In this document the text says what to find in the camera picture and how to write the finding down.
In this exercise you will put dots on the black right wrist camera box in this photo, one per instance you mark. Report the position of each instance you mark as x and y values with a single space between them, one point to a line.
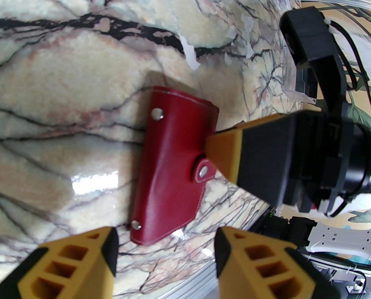
310 33

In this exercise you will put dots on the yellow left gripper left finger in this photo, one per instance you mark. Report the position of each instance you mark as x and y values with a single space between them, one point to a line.
70 266

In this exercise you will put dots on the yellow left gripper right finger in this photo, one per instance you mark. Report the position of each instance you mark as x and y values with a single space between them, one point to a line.
266 269

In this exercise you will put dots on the aluminium front rail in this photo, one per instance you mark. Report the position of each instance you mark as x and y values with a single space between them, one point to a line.
204 283

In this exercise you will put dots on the white tape scrap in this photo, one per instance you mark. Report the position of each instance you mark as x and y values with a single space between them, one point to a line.
190 54

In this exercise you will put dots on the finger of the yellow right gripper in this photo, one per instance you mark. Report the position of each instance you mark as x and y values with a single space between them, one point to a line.
260 157

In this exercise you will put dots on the red leather card holder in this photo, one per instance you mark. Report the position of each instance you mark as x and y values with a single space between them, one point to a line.
173 154

